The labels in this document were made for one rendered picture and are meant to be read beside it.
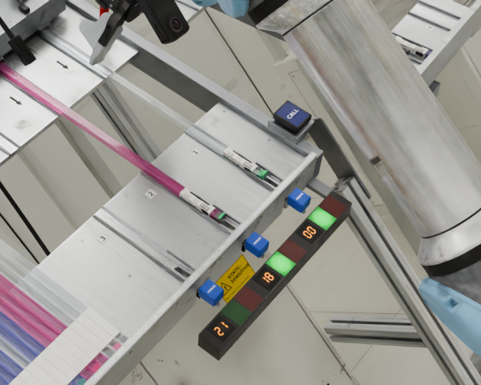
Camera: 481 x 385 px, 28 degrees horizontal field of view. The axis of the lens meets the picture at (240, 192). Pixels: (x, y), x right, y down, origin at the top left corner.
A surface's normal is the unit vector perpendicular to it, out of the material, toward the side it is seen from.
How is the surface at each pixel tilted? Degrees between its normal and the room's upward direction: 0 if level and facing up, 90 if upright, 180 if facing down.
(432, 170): 79
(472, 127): 90
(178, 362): 90
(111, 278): 48
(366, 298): 0
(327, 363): 90
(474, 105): 90
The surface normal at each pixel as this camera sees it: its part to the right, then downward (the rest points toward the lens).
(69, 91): 0.07, -0.59
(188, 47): 0.58, -0.08
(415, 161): -0.18, 0.25
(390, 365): -0.54, -0.79
